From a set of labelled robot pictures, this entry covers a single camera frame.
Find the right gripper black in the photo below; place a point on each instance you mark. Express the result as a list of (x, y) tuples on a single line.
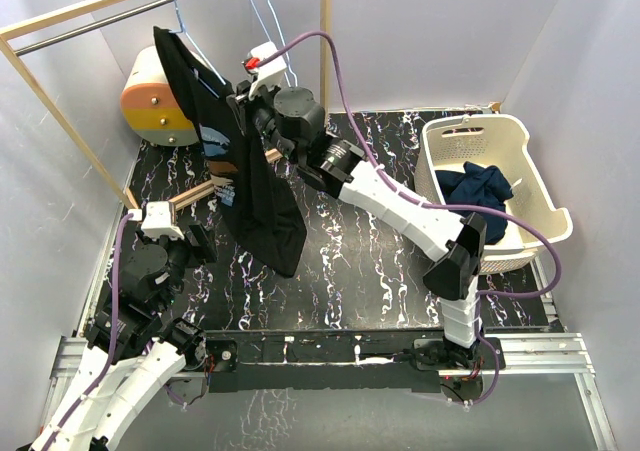
[(245, 107)]

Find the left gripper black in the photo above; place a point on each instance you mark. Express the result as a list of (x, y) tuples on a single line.
[(200, 251)]

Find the black graphic t shirt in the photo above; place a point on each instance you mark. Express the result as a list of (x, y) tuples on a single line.
[(258, 208)]

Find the navy blue t shirt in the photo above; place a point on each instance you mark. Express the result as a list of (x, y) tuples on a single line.
[(476, 185)]

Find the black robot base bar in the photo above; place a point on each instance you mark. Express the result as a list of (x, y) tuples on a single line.
[(416, 359)]

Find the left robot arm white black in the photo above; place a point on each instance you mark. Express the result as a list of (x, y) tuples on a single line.
[(130, 353)]

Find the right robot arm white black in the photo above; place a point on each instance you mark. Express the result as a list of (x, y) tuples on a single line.
[(294, 123)]

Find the wooden clothes rack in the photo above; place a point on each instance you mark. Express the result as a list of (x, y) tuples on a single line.
[(394, 54)]

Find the cream laundry basket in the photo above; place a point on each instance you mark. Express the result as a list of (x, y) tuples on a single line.
[(446, 144)]

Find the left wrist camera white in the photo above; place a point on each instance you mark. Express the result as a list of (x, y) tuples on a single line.
[(159, 221)]

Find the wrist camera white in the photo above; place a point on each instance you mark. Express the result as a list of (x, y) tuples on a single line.
[(268, 75), (159, 221)]

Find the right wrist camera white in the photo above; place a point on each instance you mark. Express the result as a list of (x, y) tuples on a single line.
[(268, 75)]

